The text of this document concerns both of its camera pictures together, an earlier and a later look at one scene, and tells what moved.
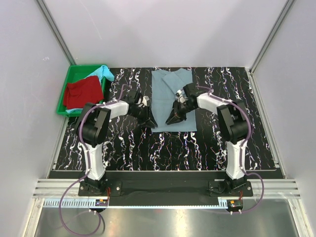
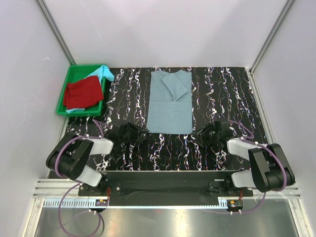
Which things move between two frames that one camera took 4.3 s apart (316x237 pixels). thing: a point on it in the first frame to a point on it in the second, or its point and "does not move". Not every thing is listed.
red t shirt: (79, 94) does not move
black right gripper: (173, 118) to (204, 131)
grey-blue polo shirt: (165, 85) does not move
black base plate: (166, 185) does not move
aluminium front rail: (271, 188) does not move
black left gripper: (151, 123) to (137, 132)
